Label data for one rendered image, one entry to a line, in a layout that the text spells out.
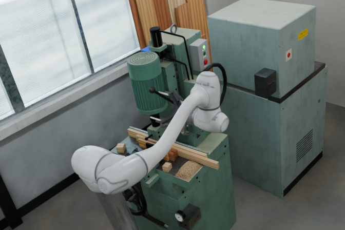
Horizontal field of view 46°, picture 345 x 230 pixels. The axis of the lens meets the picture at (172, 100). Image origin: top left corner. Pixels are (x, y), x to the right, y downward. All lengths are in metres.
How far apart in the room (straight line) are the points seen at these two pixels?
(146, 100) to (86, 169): 0.70
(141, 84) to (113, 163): 0.70
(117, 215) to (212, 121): 0.59
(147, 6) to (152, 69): 1.61
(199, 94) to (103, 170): 0.55
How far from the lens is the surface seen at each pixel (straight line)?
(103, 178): 1.51
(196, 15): 4.09
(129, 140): 2.59
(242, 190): 3.42
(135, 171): 1.54
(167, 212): 2.54
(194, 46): 2.27
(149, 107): 2.21
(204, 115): 1.86
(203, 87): 1.79
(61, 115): 3.55
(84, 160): 1.63
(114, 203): 1.77
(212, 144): 2.60
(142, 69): 2.09
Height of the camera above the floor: 2.36
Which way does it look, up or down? 30 degrees down
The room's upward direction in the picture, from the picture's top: 10 degrees counter-clockwise
